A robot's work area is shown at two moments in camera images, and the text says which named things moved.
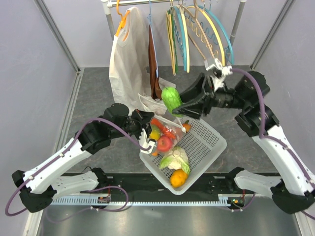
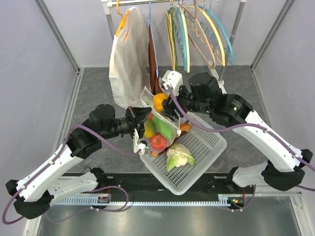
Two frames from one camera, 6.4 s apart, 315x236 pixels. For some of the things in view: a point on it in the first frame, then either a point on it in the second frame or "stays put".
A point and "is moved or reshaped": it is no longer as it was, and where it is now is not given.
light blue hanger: x=183 y=40 stays put
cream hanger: x=169 y=18 stays put
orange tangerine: x=178 y=178 -> x=158 y=99
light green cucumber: x=171 y=99 is moved or reshaped
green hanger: x=171 y=10 stays put
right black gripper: x=193 y=93 -> x=169 y=105
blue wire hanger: x=149 y=19 stays put
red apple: x=164 y=143 is moved or reshaped
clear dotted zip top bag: x=166 y=130 is moved or reshaped
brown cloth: x=156 y=88 stays put
